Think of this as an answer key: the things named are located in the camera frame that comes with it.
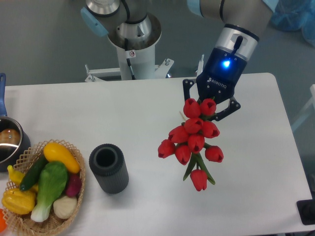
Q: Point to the woven wicker basket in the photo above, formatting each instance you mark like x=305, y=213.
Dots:
x=22, y=225

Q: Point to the blue plastic bag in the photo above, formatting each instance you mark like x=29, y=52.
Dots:
x=296, y=15

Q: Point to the orange fruit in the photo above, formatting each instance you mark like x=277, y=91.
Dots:
x=3, y=224

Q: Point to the yellow banana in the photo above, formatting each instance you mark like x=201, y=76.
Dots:
x=17, y=178

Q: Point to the green cucumber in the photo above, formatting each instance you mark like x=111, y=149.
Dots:
x=32, y=176

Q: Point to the blue handled metal pot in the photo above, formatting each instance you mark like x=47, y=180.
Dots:
x=13, y=139

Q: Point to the black device at table edge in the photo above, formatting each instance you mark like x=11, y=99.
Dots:
x=306, y=210

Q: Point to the green bok choy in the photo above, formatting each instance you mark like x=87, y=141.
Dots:
x=52, y=182

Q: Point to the white frame at right edge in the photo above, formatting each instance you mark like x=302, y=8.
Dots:
x=305, y=112

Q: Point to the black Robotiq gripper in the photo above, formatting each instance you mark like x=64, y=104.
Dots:
x=217, y=80

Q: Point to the red tulip bouquet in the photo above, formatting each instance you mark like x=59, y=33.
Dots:
x=187, y=140

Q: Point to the yellow squash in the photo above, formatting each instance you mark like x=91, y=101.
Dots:
x=57, y=152

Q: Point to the dark grey ribbed vase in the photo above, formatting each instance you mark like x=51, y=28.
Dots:
x=108, y=165

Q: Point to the white garlic bulb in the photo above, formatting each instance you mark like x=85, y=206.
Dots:
x=64, y=207

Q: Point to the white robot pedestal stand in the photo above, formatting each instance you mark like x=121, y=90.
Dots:
x=133, y=65

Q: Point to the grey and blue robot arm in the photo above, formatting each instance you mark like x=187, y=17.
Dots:
x=134, y=32

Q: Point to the yellow bell pepper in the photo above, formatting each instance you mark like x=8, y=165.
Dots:
x=19, y=202

